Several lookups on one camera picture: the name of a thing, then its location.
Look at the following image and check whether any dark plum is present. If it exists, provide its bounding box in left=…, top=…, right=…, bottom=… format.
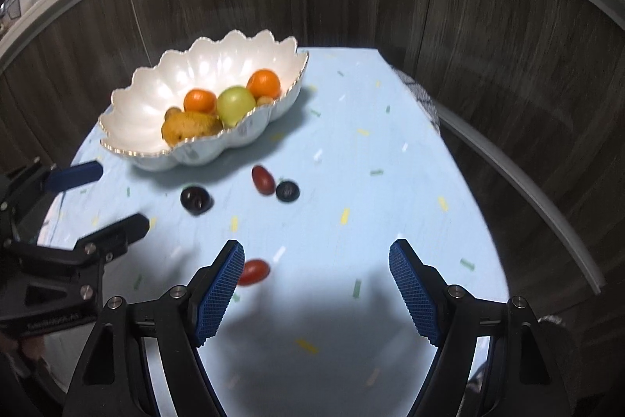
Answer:
left=179, top=185, right=214, bottom=216

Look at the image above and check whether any yellow mango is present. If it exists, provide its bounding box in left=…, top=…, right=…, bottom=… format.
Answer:
left=161, top=111, right=223, bottom=146

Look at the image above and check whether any red date tomato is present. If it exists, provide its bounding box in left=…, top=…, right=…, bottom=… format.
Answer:
left=237, top=259, right=270, bottom=287
left=251, top=165, right=275, bottom=196

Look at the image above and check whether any small orange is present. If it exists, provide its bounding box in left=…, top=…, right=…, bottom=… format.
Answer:
left=183, top=89, right=217, bottom=114

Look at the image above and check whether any dark blueberry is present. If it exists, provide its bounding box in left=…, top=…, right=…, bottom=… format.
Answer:
left=275, top=180, right=301, bottom=203

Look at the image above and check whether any green apple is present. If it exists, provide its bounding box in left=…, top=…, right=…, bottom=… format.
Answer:
left=217, top=86, right=256, bottom=128

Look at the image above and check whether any large orange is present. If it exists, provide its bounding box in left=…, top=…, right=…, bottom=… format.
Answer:
left=247, top=69, right=282, bottom=99

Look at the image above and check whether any small yellow kumquat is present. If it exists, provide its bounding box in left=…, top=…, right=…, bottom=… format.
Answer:
left=256, top=96, right=274, bottom=106

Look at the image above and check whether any person's hand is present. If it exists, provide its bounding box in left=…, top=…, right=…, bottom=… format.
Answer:
left=0, top=333, right=45, bottom=382

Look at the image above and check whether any white scalloped bowl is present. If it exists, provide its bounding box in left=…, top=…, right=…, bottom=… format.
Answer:
left=98, top=30, right=309, bottom=172

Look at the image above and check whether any small brown fruit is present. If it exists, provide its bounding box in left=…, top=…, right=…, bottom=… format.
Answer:
left=164, top=107, right=182, bottom=121

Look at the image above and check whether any light blue patterned tablecloth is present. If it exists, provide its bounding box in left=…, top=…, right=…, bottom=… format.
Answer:
left=39, top=48, right=509, bottom=416

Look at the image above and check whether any checkered cloth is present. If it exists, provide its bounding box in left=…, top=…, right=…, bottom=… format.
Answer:
left=393, top=68, right=441, bottom=134

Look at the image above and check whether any wire sink basket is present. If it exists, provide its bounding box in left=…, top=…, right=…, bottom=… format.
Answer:
left=0, top=0, right=21, bottom=37

